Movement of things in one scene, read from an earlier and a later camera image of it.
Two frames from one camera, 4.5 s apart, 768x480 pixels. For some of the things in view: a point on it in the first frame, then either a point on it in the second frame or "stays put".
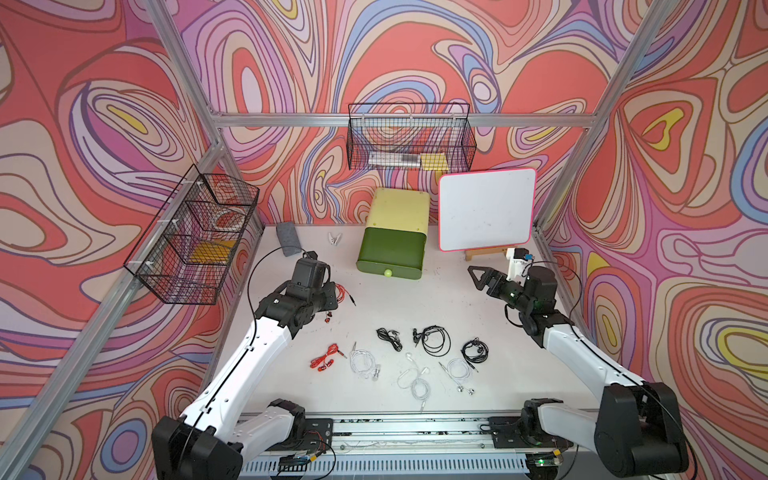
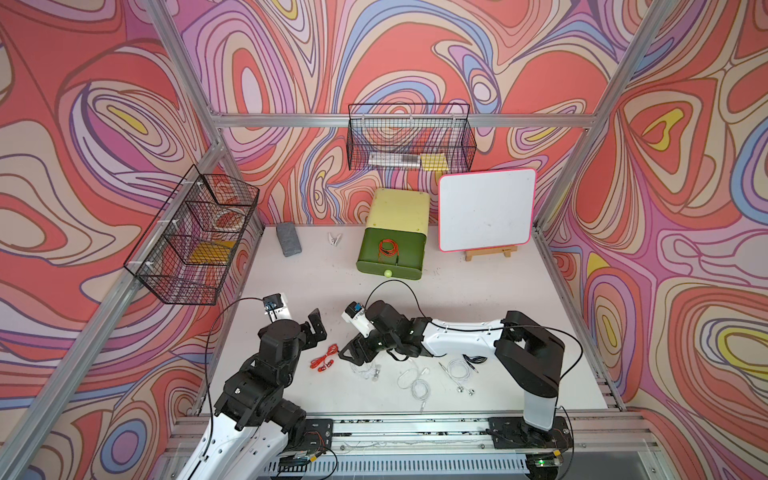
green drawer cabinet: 399,209 stays put
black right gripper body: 512,293 -> 378,341
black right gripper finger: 491,278 -> 357,351
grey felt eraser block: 288,238 stays put
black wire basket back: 415,137 stays put
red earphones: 332,349 stays put
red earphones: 344,295 -> 388,253
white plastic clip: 332,240 stays put
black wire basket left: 186,250 stays put
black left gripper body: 325,296 -> 310,340
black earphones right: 482,349 stays put
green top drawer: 391,252 stays put
